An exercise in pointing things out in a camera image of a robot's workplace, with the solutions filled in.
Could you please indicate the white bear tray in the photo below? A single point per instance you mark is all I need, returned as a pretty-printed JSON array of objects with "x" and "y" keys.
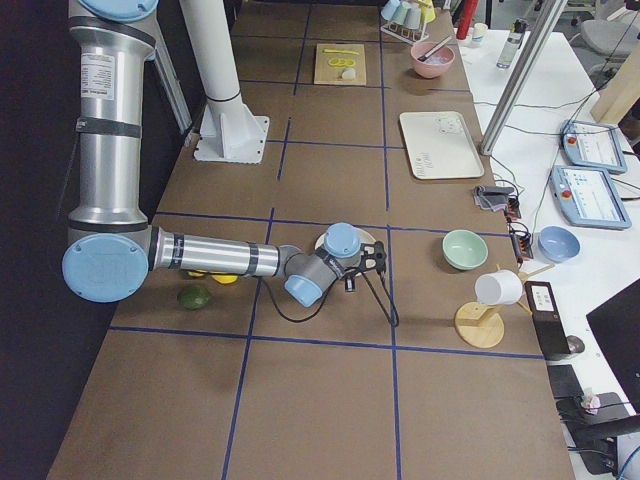
[{"x": 440, "y": 146}]

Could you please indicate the teach pendant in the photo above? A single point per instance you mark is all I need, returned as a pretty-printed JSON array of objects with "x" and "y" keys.
[
  {"x": 587, "y": 197},
  {"x": 593, "y": 145}
]

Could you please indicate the blue bowl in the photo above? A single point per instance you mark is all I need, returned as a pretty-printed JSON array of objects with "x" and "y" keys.
[{"x": 558, "y": 244}]

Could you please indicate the grey cup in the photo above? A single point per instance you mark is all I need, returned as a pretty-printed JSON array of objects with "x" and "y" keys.
[{"x": 413, "y": 17}]

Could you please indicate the teach pendant far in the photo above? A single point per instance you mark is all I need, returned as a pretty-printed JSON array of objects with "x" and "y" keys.
[{"x": 593, "y": 145}]

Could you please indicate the pink bowl with ice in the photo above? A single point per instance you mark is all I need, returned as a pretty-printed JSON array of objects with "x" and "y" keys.
[{"x": 434, "y": 66}]

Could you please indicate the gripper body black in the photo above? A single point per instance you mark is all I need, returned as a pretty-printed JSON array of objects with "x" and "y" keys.
[{"x": 349, "y": 285}]

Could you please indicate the yellow lemon lower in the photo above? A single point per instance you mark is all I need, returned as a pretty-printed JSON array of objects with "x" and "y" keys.
[{"x": 224, "y": 279}]

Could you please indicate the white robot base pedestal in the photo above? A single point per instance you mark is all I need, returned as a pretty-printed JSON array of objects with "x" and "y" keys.
[{"x": 229, "y": 132}]

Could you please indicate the bamboo cutting board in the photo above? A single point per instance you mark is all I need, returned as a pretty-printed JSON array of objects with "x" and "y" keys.
[{"x": 328, "y": 75}]

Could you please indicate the teach pendant near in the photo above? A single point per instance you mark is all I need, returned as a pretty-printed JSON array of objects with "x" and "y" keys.
[{"x": 587, "y": 197}]

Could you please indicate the steel muddler black tip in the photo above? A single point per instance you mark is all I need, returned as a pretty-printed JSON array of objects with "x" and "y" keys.
[{"x": 434, "y": 49}]

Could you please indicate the grey folded cloth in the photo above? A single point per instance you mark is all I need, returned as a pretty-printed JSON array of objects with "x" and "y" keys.
[{"x": 495, "y": 198}]

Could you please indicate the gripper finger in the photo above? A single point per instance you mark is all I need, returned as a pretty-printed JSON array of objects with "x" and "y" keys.
[{"x": 349, "y": 284}]

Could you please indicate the white steamed bun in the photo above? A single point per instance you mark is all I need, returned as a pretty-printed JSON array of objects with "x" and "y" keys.
[{"x": 348, "y": 74}]

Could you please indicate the aluminium frame post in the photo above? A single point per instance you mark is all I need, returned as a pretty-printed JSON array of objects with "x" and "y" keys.
[{"x": 549, "y": 15}]

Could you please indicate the white mug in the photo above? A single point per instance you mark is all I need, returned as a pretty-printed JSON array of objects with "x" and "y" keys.
[{"x": 502, "y": 287}]

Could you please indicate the yellow plastic knife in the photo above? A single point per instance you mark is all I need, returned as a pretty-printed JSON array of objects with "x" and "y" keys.
[{"x": 341, "y": 51}]

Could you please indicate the light blue cup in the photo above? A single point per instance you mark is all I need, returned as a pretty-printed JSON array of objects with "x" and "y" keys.
[{"x": 389, "y": 9}]

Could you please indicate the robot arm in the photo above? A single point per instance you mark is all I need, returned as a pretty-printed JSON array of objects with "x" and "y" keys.
[{"x": 112, "y": 247}]

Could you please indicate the yellow cup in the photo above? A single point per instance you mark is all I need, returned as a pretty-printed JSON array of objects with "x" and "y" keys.
[{"x": 428, "y": 13}]

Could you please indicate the black label stand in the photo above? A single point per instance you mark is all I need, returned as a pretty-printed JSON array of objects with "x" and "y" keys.
[{"x": 546, "y": 319}]

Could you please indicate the cream round plate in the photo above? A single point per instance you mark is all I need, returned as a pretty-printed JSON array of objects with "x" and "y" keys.
[{"x": 365, "y": 238}]

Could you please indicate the paper cup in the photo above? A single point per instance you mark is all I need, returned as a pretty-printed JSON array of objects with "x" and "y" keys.
[{"x": 478, "y": 33}]

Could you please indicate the mint green bowl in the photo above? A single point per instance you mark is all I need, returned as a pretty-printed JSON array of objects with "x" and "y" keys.
[{"x": 464, "y": 249}]

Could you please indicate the wooden mug tree stand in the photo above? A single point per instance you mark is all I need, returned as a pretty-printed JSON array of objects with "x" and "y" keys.
[{"x": 481, "y": 325}]

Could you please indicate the green lime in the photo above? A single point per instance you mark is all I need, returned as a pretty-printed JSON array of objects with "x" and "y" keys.
[{"x": 194, "y": 297}]

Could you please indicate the red bottle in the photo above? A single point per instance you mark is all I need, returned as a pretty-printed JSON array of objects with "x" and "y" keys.
[{"x": 468, "y": 9}]

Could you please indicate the clear water bottle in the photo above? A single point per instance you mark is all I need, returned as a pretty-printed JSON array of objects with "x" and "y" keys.
[{"x": 512, "y": 43}]

